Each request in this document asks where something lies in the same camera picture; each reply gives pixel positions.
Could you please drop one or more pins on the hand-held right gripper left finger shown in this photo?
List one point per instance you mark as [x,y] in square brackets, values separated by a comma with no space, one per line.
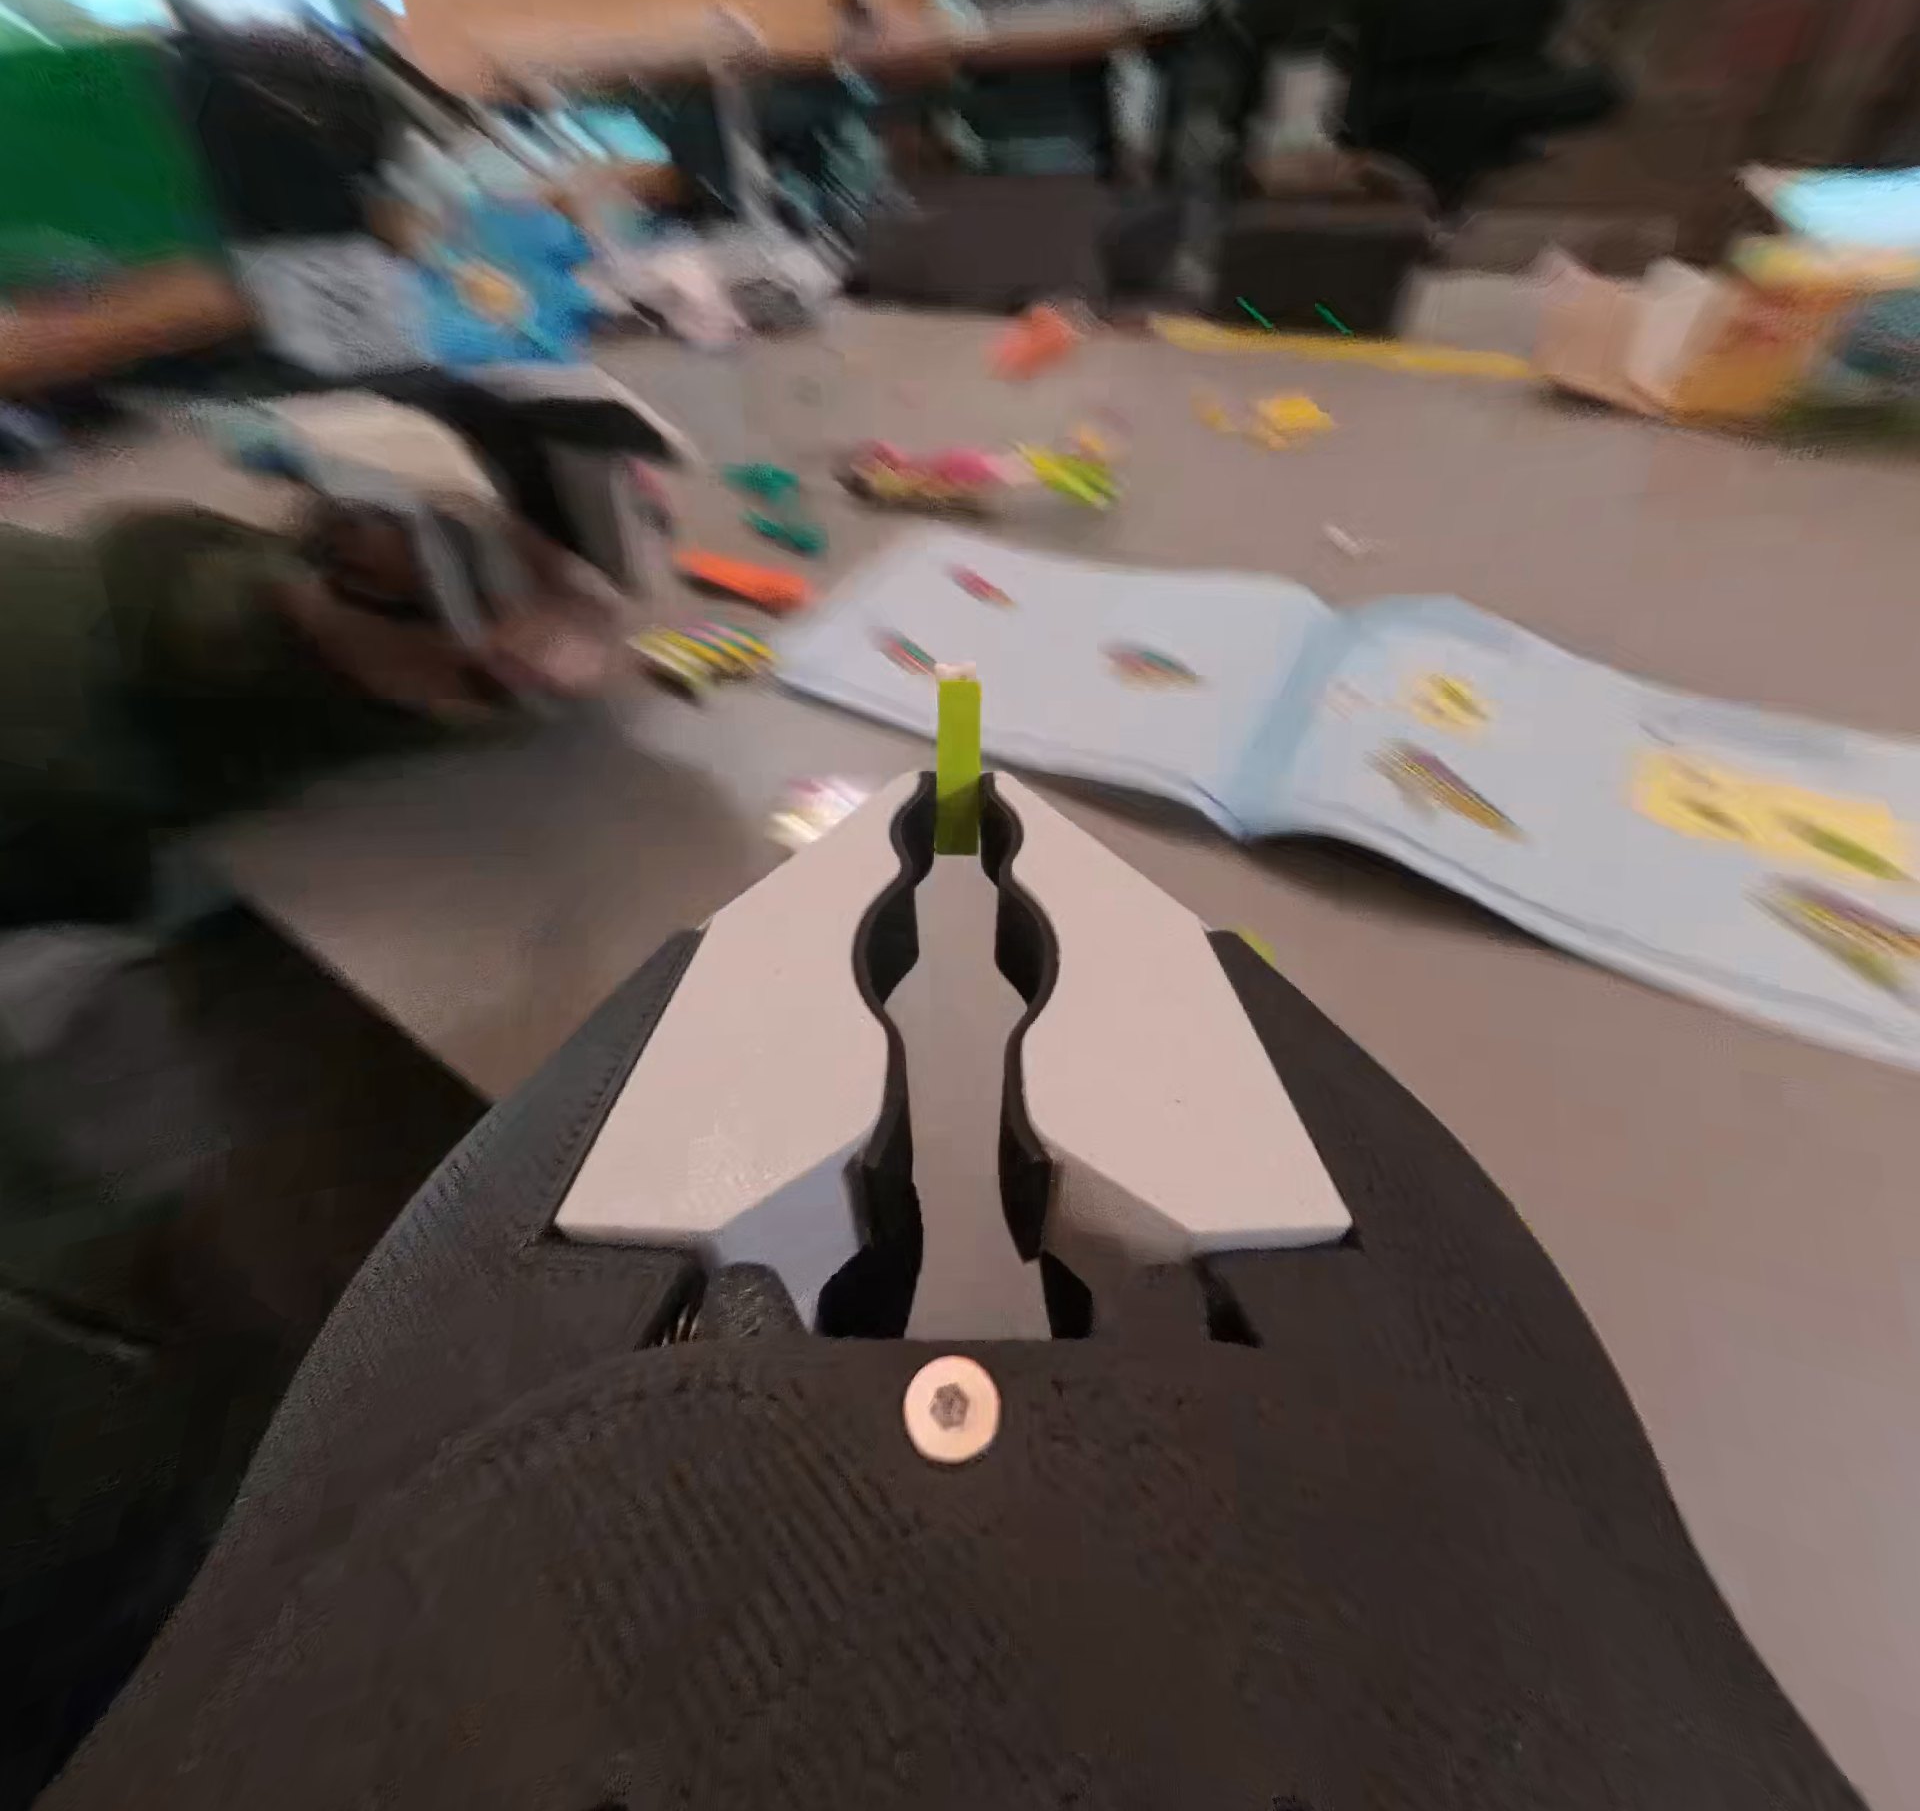
[734,1091]

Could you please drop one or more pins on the person's left forearm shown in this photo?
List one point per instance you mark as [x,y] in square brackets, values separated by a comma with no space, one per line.
[136,670]

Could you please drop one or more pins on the striped lego wing white bricks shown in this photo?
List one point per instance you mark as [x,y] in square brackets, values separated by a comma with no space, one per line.
[818,810]

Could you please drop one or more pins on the lime lego brick cluster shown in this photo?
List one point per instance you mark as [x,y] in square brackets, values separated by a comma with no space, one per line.
[1072,473]

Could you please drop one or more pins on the orange lego piece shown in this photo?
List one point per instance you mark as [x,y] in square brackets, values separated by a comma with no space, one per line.
[1035,340]
[743,580]

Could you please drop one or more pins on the blue patterned item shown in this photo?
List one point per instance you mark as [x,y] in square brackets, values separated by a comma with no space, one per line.
[494,281]

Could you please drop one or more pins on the colourful lego box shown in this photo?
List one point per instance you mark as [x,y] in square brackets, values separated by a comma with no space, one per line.
[1830,297]

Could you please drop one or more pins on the light blue instruction booklet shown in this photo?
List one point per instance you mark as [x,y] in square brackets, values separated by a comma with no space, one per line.
[1350,731]

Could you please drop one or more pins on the pale cardboard box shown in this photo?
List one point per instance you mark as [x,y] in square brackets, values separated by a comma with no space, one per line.
[1590,333]

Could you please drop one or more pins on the lime lego tile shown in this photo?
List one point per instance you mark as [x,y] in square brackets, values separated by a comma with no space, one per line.
[956,762]

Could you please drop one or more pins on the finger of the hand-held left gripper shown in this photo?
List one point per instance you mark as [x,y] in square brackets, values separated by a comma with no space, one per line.
[593,522]

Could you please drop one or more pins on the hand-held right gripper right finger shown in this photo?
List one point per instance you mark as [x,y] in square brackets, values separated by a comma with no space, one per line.
[1169,1091]

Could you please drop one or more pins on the yellow strip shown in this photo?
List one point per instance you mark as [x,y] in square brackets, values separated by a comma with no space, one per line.
[1350,348]

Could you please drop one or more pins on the yellow lego brick cluster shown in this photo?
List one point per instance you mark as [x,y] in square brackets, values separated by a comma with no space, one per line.
[1275,419]

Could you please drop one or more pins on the pink lego bird body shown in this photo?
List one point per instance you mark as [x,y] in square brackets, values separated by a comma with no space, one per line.
[923,477]

